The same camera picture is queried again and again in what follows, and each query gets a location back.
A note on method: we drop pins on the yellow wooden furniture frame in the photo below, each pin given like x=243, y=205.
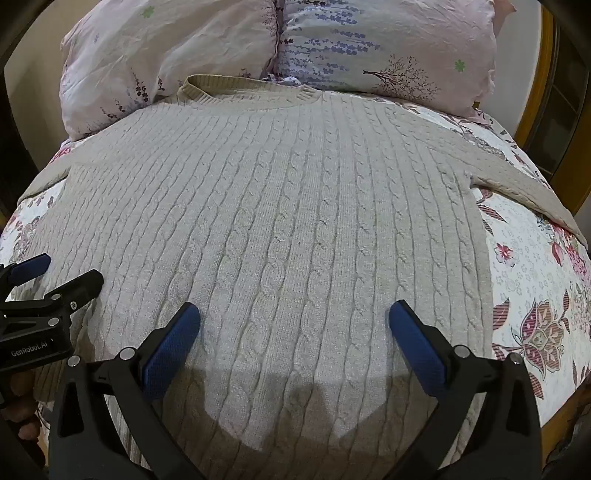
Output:
x=547, y=69

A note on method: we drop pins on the blue floral tree print pillow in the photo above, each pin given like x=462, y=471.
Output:
x=383, y=41

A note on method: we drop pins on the pink floral pillow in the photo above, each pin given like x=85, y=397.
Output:
x=166, y=46

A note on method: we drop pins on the white floral bed quilt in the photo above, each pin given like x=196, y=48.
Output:
x=521, y=258

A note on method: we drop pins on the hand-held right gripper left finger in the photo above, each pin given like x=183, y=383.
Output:
x=170, y=353

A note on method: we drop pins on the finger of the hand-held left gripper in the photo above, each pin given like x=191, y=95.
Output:
x=28, y=267
x=76, y=285

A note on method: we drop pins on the person's left hand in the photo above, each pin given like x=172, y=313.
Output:
x=21, y=404

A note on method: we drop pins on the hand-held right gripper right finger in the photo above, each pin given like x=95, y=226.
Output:
x=418, y=353

